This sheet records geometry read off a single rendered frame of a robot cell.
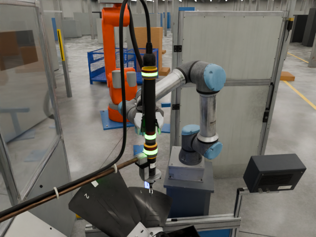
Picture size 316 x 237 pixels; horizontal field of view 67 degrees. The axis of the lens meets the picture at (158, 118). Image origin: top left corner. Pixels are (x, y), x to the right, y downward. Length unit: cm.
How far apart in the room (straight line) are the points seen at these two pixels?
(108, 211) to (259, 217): 224
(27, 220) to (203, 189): 95
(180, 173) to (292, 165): 62
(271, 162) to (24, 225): 114
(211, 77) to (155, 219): 65
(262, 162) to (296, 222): 170
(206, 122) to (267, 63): 173
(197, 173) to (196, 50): 142
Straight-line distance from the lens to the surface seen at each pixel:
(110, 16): 450
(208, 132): 128
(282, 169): 140
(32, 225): 96
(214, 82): 113
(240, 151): 317
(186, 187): 151
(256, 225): 283
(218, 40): 261
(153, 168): 79
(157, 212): 108
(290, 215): 308
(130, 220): 90
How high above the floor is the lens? 195
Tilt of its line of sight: 23 degrees down
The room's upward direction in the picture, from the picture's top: straight up
